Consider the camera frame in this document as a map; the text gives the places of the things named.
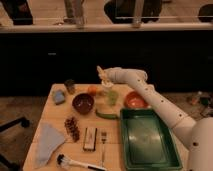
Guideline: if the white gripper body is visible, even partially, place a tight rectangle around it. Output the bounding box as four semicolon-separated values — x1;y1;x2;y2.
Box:
101;67;120;88

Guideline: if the black chair base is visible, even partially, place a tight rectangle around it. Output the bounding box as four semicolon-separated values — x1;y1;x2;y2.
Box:
0;117;30;171

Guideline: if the orange fruit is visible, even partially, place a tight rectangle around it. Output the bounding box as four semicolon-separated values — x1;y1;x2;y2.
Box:
87;85;98;96

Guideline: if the silver fork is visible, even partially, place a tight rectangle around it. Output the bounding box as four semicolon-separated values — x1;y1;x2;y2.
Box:
101;131;107;167

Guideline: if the chocolate bar in wrapper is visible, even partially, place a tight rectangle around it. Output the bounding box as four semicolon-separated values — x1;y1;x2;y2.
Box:
83;127;97;151

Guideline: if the green plastic tray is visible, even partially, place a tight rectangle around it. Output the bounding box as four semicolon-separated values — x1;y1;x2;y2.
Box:
120;109;182;171

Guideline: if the dish brush white handle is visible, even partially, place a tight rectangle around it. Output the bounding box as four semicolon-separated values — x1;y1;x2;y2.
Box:
57;154;107;171

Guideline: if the dark brown bowl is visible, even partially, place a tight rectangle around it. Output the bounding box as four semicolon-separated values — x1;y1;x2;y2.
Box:
72;93;94;115

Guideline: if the grey cloth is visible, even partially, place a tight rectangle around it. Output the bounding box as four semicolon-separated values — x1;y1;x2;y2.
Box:
34;123;65;169

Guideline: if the orange bowl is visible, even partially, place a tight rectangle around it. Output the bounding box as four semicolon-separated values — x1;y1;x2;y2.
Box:
124;91;148;108

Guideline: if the green paper cup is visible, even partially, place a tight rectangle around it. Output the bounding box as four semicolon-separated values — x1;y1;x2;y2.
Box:
106;90;118;106

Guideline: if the green cucumber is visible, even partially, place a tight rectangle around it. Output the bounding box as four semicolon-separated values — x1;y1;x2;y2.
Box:
95;109;119;120

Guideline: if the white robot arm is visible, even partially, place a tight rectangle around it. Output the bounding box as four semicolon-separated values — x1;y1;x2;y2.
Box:
99;67;213;171

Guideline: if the blue sponge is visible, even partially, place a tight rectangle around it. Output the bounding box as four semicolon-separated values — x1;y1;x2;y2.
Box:
52;90;65;105

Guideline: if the brown pine cone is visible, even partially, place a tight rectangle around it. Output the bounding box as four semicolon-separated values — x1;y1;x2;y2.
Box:
64;117;80;142

